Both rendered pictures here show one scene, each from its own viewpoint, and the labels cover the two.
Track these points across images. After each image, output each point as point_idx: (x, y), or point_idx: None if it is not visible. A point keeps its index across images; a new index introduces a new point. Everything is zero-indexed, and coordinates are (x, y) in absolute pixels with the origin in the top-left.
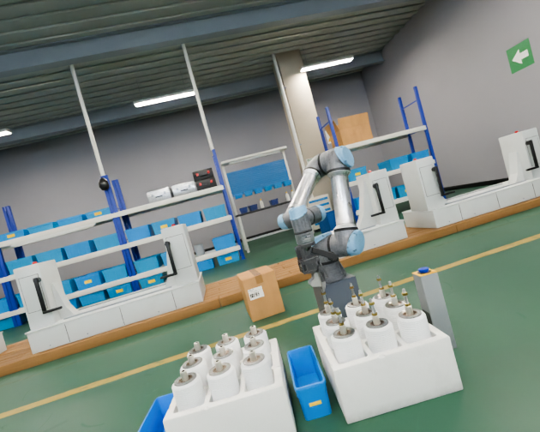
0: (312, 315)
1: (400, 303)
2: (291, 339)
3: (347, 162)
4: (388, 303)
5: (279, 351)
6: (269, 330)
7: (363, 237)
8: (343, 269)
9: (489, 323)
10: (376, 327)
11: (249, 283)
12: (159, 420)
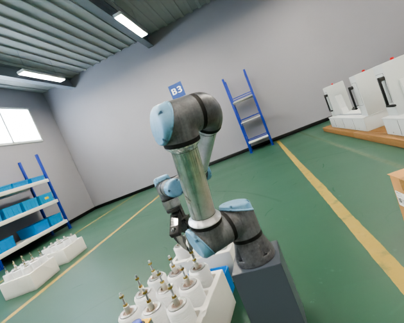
0: (394, 289)
1: (148, 311)
2: (315, 275)
3: (155, 140)
4: (157, 304)
5: (215, 258)
6: (360, 252)
7: (196, 245)
8: (242, 259)
9: None
10: (138, 291)
11: (396, 183)
12: None
